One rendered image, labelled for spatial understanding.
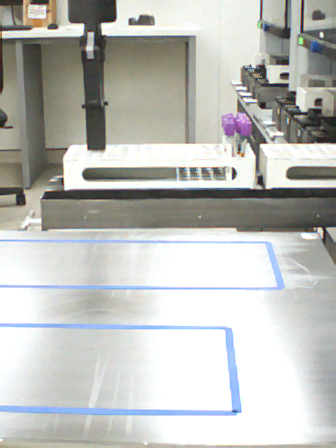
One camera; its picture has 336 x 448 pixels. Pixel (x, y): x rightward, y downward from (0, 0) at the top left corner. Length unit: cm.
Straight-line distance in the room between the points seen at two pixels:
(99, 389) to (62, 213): 58
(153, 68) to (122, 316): 401
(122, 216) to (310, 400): 62
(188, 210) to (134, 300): 41
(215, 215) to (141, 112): 360
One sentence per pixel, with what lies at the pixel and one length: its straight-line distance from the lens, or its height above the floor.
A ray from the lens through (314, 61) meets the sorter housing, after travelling 211.
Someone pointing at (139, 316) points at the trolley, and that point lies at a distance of 68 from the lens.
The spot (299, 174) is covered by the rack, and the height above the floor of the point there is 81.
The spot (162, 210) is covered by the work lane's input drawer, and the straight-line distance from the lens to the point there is 110.
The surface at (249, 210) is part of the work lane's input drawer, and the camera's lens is 111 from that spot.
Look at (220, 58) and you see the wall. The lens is 466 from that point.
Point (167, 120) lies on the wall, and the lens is 470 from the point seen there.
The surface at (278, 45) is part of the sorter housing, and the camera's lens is 296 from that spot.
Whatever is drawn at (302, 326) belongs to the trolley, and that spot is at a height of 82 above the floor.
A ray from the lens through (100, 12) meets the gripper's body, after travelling 109.
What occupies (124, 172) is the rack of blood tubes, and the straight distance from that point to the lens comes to 121.
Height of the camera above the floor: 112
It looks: 19 degrees down
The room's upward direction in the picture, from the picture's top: straight up
